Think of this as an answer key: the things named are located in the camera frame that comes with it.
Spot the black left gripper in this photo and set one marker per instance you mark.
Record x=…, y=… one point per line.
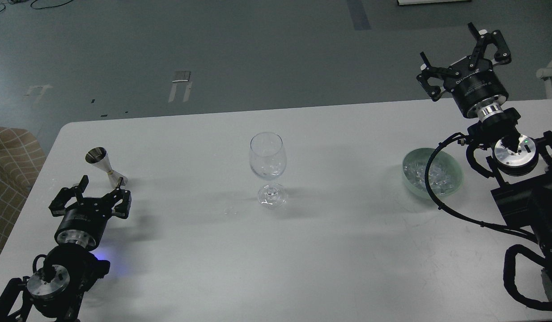
x=84, y=221

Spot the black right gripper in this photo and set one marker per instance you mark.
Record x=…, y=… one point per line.
x=477, y=89

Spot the steel cocktail jigger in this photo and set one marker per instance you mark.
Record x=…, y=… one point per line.
x=98, y=157

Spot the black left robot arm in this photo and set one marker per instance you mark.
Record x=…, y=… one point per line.
x=61, y=277

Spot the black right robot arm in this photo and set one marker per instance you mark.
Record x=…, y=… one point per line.
x=521, y=165

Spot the pale green ice bowl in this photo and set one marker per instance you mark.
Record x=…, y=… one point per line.
x=445, y=176

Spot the clear wine glass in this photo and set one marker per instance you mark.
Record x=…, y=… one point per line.
x=268, y=161

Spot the beige checkered sofa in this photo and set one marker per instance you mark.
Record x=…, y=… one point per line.
x=21, y=161

